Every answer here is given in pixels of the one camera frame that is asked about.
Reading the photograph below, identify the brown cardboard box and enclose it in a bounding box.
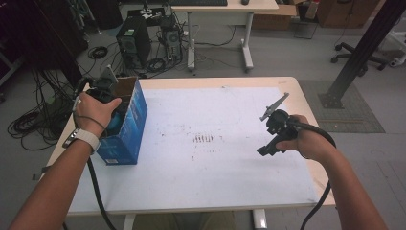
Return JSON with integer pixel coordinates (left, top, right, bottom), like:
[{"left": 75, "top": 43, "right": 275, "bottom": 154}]
[{"left": 251, "top": 3, "right": 299, "bottom": 32}]

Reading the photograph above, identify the black keyboard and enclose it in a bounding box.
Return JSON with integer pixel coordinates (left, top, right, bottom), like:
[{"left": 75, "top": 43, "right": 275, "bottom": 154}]
[{"left": 168, "top": 0, "right": 229, "bottom": 7}]

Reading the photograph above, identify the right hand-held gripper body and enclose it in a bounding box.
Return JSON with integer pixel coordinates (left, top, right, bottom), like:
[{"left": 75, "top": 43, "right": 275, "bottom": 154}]
[{"left": 259, "top": 92, "right": 299, "bottom": 142}]

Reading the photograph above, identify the open-sided computer tower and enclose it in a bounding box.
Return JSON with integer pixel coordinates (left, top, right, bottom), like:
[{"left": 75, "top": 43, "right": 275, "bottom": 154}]
[{"left": 159, "top": 17, "right": 184, "bottom": 66}]

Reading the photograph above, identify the grey floor mat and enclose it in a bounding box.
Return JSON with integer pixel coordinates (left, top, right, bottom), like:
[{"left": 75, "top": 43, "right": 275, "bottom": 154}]
[{"left": 298, "top": 79, "right": 386, "bottom": 134}]

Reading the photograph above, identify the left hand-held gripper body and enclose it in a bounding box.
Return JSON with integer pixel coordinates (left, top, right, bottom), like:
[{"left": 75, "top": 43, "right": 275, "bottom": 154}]
[{"left": 85, "top": 64, "right": 119, "bottom": 104}]

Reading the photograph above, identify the blue cardboard box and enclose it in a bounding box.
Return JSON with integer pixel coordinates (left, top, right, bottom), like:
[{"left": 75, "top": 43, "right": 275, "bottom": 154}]
[{"left": 95, "top": 76, "right": 148, "bottom": 167}]

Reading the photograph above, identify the dark curtain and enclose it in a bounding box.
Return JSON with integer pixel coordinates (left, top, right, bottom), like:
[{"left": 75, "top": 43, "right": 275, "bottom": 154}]
[{"left": 0, "top": 0, "right": 90, "bottom": 97}]

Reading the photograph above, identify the black office chair base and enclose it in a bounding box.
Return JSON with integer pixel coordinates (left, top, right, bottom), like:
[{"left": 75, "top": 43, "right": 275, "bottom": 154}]
[{"left": 330, "top": 41, "right": 389, "bottom": 72}]

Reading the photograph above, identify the coiled black cable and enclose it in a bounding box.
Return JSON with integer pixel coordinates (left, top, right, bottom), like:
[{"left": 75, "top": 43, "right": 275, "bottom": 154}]
[{"left": 87, "top": 45, "right": 109, "bottom": 60}]

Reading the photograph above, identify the brown wooden cabinet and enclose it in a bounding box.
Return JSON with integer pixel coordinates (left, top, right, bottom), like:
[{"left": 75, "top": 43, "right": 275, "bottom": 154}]
[{"left": 315, "top": 0, "right": 381, "bottom": 30}]

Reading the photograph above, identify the white band wristwatch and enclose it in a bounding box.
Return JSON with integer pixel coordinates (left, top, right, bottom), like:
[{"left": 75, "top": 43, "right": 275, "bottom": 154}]
[{"left": 61, "top": 127, "right": 101, "bottom": 153}]

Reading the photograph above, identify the thick black left gripper cable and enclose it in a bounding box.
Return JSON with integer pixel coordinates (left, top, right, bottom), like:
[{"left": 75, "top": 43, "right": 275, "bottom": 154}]
[{"left": 72, "top": 77, "right": 119, "bottom": 230}]

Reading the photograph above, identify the thin grey cable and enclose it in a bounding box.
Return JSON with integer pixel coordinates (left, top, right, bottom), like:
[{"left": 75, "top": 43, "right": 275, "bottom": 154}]
[{"left": 72, "top": 98, "right": 108, "bottom": 132}]

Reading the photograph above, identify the black computer tower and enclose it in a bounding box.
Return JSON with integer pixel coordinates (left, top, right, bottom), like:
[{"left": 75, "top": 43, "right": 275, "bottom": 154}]
[{"left": 115, "top": 14, "right": 152, "bottom": 69}]

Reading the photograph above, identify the white board sheet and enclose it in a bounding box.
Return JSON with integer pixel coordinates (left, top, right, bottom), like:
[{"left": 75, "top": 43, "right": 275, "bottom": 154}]
[{"left": 67, "top": 86, "right": 321, "bottom": 216}]

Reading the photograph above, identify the black metal post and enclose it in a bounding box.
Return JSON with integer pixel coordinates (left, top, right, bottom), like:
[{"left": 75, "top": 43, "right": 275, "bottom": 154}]
[{"left": 318, "top": 0, "right": 406, "bottom": 110}]

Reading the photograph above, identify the bundle of black floor cables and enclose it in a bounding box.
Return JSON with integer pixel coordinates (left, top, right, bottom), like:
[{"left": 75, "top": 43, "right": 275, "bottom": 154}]
[{"left": 7, "top": 68, "right": 84, "bottom": 151}]

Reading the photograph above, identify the white-legged beige desk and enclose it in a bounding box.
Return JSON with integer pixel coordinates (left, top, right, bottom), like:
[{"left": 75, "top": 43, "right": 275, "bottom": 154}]
[{"left": 169, "top": 0, "right": 281, "bottom": 73}]

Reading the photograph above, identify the person's right hand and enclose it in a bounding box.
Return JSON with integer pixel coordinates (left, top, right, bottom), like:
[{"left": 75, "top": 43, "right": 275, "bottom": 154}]
[{"left": 275, "top": 114, "right": 337, "bottom": 161}]

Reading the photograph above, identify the person's left hand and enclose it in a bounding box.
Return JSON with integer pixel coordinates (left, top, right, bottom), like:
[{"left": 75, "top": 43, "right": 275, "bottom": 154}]
[{"left": 73, "top": 91, "right": 123, "bottom": 138}]

